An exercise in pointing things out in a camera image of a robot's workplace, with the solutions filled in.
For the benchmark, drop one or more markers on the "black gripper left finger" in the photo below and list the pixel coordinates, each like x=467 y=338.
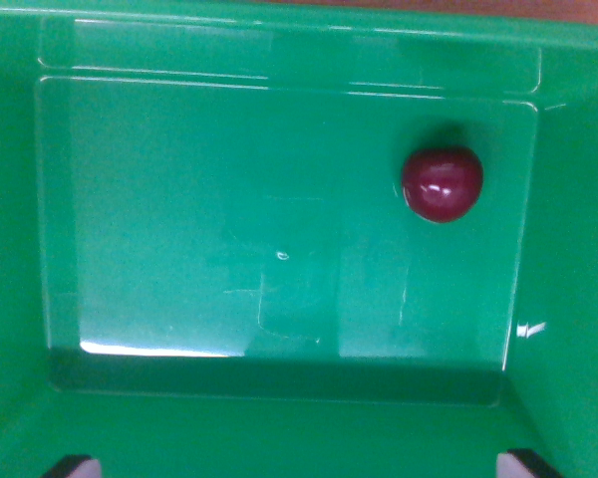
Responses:
x=75 y=466

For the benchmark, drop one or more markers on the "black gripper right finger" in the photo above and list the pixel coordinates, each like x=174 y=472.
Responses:
x=523 y=465

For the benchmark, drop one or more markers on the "dark red apple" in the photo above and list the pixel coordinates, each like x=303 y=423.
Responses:
x=442 y=184

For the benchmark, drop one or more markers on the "green plastic bin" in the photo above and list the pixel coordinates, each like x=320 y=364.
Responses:
x=229 y=224

